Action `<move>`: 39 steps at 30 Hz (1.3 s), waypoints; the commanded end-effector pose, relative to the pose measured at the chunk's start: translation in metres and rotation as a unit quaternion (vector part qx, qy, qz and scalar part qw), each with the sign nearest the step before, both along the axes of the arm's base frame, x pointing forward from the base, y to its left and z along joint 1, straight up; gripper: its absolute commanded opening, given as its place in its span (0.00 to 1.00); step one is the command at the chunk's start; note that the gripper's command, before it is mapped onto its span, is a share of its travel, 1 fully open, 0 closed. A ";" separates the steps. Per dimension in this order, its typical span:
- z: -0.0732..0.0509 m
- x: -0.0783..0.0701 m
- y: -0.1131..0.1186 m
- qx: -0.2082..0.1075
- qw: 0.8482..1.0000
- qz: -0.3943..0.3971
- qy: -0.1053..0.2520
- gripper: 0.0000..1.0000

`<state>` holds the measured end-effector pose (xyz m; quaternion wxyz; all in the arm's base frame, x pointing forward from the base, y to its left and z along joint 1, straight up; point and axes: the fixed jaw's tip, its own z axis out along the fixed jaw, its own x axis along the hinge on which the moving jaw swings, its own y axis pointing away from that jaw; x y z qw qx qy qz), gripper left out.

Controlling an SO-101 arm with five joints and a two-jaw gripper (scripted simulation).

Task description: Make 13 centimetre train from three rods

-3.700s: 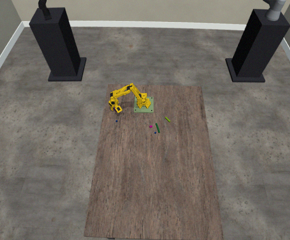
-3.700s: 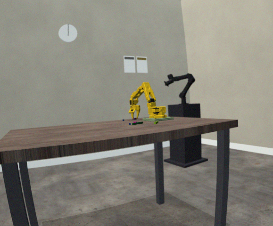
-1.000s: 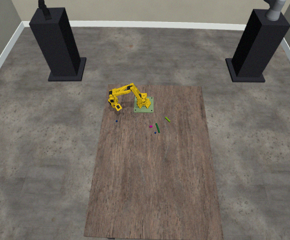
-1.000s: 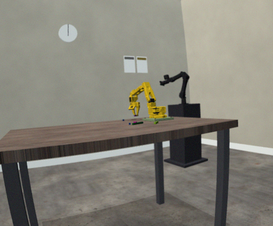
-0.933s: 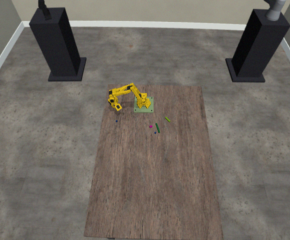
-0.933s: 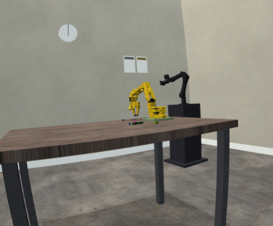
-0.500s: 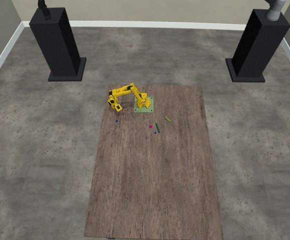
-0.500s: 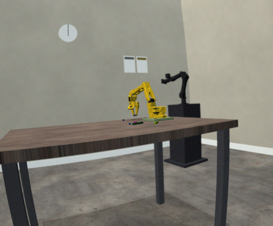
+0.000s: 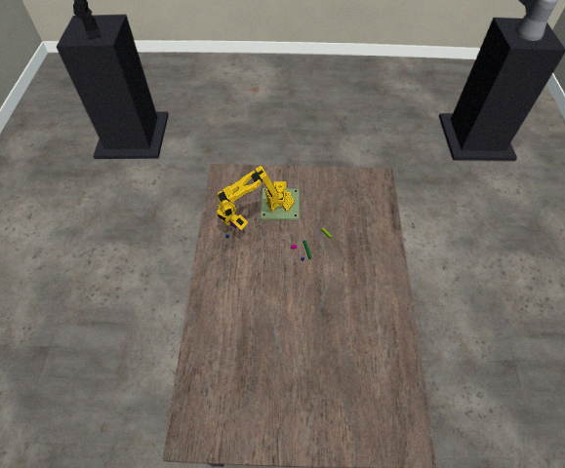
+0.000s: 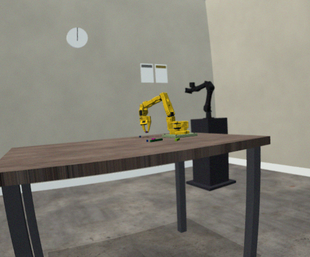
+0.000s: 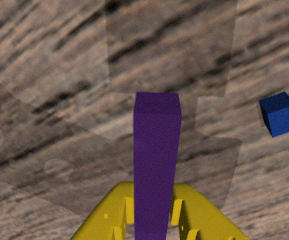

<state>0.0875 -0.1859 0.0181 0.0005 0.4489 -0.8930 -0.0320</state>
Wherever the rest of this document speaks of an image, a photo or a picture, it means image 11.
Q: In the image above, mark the small blue cube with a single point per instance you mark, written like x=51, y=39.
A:
x=275, y=112

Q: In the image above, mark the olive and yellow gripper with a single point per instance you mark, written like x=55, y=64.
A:
x=196, y=217

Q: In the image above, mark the purple rod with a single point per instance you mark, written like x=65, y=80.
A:
x=156, y=131

